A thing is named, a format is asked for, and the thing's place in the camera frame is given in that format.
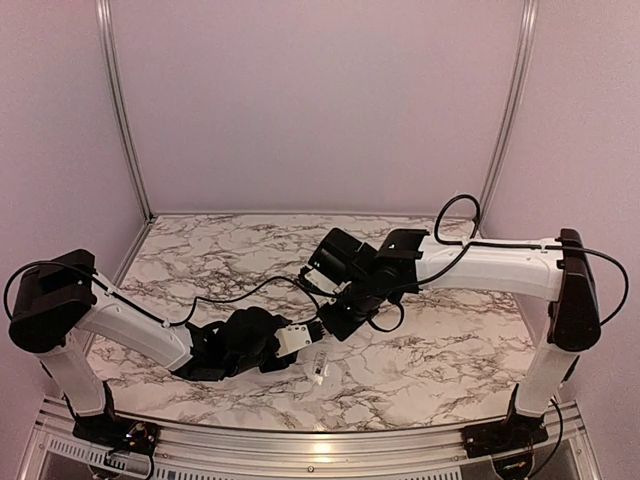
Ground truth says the white battery cover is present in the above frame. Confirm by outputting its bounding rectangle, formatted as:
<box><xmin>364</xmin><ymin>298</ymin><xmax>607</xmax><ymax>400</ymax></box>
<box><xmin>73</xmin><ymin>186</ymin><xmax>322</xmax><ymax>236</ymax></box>
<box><xmin>311</xmin><ymin>351</ymin><xmax>328</xmax><ymax>384</ymax></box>

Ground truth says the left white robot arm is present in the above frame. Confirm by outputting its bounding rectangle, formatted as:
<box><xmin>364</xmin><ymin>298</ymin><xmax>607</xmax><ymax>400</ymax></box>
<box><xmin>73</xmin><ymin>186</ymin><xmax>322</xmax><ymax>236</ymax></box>
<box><xmin>3</xmin><ymin>250</ymin><xmax>312</xmax><ymax>445</ymax></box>

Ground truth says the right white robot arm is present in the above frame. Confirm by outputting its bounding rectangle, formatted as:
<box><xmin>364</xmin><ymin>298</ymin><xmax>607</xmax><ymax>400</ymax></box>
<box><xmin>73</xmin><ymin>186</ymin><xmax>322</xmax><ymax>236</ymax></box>
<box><xmin>299</xmin><ymin>228</ymin><xmax>601</xmax><ymax>448</ymax></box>

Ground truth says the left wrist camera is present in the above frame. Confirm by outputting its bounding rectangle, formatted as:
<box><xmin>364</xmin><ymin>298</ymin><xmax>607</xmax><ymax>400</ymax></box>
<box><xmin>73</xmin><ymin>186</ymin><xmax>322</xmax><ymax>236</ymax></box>
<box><xmin>275</xmin><ymin>321</ymin><xmax>325</xmax><ymax>358</ymax></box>

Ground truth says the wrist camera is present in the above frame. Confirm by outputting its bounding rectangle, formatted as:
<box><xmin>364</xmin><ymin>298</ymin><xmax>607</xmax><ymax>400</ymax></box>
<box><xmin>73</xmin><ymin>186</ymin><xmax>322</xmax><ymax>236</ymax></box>
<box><xmin>298</xmin><ymin>266</ymin><xmax>346</xmax><ymax>296</ymax></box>
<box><xmin>275</xmin><ymin>321</ymin><xmax>325</xmax><ymax>358</ymax></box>

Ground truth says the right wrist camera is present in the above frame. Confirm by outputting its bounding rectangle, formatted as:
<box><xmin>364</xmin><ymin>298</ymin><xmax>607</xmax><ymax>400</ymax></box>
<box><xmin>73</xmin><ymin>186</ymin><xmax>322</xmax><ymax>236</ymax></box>
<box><xmin>298</xmin><ymin>266</ymin><xmax>346</xmax><ymax>296</ymax></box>

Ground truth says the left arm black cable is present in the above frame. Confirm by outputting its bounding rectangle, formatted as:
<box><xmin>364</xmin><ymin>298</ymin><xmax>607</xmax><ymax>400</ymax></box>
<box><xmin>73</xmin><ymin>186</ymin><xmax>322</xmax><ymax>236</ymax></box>
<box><xmin>3</xmin><ymin>262</ymin><xmax>326</xmax><ymax>326</ymax></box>

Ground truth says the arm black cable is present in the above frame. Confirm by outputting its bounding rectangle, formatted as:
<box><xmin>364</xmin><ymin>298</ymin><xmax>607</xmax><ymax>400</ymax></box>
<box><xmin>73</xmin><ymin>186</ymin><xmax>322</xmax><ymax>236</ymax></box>
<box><xmin>369</xmin><ymin>193</ymin><xmax>630</xmax><ymax>334</ymax></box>
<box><xmin>3</xmin><ymin>262</ymin><xmax>326</xmax><ymax>326</ymax></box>

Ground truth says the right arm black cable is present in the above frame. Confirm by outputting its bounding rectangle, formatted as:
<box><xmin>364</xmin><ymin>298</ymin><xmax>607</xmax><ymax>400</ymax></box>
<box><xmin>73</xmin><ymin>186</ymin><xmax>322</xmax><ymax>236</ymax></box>
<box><xmin>369</xmin><ymin>193</ymin><xmax>630</xmax><ymax>334</ymax></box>

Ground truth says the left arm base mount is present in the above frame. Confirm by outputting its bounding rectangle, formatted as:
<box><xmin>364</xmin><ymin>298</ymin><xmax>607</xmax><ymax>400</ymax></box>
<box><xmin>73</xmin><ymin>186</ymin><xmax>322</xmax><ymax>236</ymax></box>
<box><xmin>72</xmin><ymin>416</ymin><xmax>160</xmax><ymax>455</ymax></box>

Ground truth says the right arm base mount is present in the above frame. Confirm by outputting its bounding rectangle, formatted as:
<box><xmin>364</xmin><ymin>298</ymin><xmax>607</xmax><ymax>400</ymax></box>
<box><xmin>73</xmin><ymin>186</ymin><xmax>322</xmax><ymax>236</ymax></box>
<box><xmin>461</xmin><ymin>414</ymin><xmax>549</xmax><ymax>458</ymax></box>

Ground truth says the front aluminium rail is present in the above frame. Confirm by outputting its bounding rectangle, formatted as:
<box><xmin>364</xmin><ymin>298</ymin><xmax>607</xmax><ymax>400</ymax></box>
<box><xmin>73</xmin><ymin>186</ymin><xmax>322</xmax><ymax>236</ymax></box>
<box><xmin>29</xmin><ymin>404</ymin><xmax>596</xmax><ymax>480</ymax></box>

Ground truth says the right aluminium frame post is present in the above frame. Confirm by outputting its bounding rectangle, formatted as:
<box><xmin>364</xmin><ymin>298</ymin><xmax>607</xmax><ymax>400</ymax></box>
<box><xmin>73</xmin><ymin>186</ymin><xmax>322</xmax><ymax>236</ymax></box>
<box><xmin>479</xmin><ymin>0</ymin><xmax>539</xmax><ymax>227</ymax></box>

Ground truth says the aluminium frame post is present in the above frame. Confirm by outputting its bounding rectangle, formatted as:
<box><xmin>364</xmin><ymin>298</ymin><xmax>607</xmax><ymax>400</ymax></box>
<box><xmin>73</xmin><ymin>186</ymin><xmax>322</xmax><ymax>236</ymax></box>
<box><xmin>95</xmin><ymin>0</ymin><xmax>154</xmax><ymax>223</ymax></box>
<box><xmin>479</xmin><ymin>0</ymin><xmax>539</xmax><ymax>227</ymax></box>

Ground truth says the left aluminium frame post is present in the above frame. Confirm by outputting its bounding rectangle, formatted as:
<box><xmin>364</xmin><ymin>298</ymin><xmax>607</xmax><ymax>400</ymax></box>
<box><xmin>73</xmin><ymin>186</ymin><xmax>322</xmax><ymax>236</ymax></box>
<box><xmin>95</xmin><ymin>0</ymin><xmax>154</xmax><ymax>223</ymax></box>

